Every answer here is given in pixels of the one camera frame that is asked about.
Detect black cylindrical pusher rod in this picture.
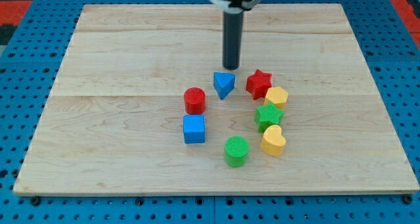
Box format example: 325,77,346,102
222,12,243,70

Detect blue cube block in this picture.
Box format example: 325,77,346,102
183,114,205,144

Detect green cylinder block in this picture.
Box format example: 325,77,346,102
224,136,249,168

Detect yellow heart block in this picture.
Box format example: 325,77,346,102
260,125,286,156

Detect green star block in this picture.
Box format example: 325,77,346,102
254,102,284,133

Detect wooden board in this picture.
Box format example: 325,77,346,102
13,4,419,196

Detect red cylinder block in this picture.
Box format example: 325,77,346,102
183,87,206,114

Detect red star block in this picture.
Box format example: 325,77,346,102
245,69,272,100

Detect yellow hexagon block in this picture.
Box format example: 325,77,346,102
263,87,289,110

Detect blue triangle block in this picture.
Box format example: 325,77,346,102
213,72,236,100

